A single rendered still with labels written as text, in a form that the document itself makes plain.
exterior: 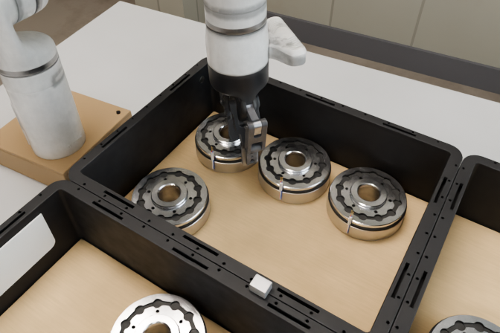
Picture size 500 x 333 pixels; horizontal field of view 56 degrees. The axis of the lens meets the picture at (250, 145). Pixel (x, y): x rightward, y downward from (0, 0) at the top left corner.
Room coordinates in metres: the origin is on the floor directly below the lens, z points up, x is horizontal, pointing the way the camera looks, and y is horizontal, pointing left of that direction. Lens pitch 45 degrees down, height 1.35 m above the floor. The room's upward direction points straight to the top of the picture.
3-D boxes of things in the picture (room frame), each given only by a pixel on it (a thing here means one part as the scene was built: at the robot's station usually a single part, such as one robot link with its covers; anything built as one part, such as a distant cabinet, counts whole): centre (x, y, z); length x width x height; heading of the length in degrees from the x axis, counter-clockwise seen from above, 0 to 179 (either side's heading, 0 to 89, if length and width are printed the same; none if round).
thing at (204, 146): (0.52, 0.03, 0.86); 0.10 x 0.10 x 0.01
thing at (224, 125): (0.52, 0.03, 0.86); 0.05 x 0.05 x 0.01
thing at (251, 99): (0.48, 0.01, 0.98); 0.08 x 0.08 x 0.09
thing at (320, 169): (0.46, -0.06, 0.86); 0.10 x 0.10 x 0.01
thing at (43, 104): (0.61, 0.34, 0.84); 0.09 x 0.09 x 0.17; 62
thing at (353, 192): (0.40, -0.16, 0.86); 0.05 x 0.05 x 0.01
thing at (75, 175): (0.39, -0.02, 0.92); 0.40 x 0.30 x 0.02; 58
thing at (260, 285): (0.22, -0.01, 0.94); 0.02 x 0.01 x 0.01; 58
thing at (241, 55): (0.49, 0.00, 1.05); 0.11 x 0.09 x 0.06; 110
